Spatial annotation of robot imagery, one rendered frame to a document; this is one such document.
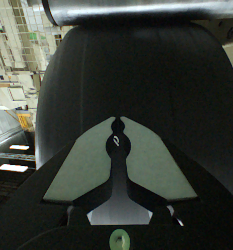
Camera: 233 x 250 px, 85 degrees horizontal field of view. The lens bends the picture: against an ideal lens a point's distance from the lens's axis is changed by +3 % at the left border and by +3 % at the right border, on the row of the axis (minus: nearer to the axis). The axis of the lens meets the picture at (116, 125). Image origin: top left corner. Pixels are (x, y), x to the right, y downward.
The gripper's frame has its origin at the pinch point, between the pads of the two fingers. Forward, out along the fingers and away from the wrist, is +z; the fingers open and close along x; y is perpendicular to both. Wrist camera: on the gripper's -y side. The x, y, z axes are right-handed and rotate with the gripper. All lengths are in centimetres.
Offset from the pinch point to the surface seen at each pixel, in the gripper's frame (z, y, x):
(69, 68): 6.5, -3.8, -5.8
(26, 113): 630, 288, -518
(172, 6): 13.3, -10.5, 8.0
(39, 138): 2.8, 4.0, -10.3
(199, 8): 13.5, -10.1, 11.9
